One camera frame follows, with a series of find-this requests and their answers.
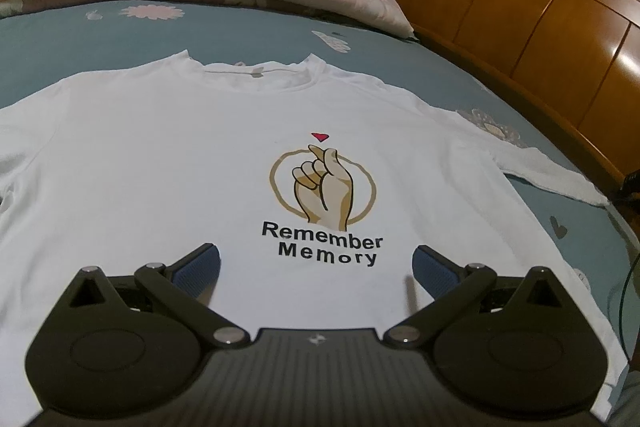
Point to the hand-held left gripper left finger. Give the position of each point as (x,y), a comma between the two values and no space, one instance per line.
(197,272)

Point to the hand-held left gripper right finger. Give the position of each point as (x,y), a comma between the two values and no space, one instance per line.
(432,274)

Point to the white printed t-shirt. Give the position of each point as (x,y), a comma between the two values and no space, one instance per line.
(175,157)

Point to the blue floral bed sheet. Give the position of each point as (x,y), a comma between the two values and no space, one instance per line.
(450,72)

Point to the wooden headboard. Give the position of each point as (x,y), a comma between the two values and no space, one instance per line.
(500,7)

